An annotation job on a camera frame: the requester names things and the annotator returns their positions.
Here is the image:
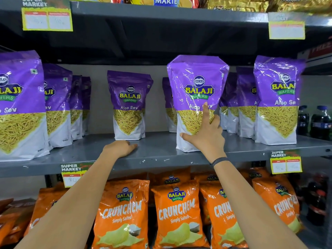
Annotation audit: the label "person's left hand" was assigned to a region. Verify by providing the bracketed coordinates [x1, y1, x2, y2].
[102, 140, 138, 160]

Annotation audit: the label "person's right hand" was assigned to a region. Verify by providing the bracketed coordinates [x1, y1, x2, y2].
[180, 102, 227, 164]

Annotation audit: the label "purple sev snack pouch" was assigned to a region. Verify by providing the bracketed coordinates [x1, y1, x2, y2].
[167, 55, 230, 153]

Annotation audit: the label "person's left forearm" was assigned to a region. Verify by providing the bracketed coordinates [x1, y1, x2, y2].
[14, 150, 114, 249]

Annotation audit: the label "person's right forearm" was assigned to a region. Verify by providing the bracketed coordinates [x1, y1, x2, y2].
[211, 161, 308, 249]

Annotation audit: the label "grey metal shelving unit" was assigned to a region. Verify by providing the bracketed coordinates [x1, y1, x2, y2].
[0, 0, 332, 249]

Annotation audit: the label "black wristband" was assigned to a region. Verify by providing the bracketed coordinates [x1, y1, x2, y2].
[211, 157, 229, 169]

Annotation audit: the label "green and yellow price label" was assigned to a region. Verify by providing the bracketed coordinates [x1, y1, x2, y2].
[21, 0, 73, 32]
[61, 162, 95, 188]
[270, 149, 303, 175]
[268, 12, 306, 40]

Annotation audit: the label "row of orange chip bags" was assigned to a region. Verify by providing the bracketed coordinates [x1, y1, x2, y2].
[24, 167, 304, 249]

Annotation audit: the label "dark soda bottle blue cap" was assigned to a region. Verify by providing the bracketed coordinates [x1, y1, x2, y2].
[310, 105, 332, 141]
[297, 105, 310, 137]

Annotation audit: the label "row of purple packets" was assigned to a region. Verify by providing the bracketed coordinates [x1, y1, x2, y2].
[0, 50, 306, 163]

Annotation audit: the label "blue and red biscuit packet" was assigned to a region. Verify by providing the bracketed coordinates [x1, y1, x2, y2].
[122, 0, 200, 9]

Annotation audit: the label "brown snack packets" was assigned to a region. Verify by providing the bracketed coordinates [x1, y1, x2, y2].
[0, 197, 37, 247]

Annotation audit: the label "golden snack packet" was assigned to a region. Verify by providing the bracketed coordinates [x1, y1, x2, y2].
[207, 0, 269, 13]
[268, 0, 332, 15]

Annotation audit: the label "dark soda bottle red label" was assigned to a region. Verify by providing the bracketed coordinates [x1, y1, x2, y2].
[305, 172, 328, 226]

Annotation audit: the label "red and white sign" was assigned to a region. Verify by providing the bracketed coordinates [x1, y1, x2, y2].
[298, 40, 332, 75]

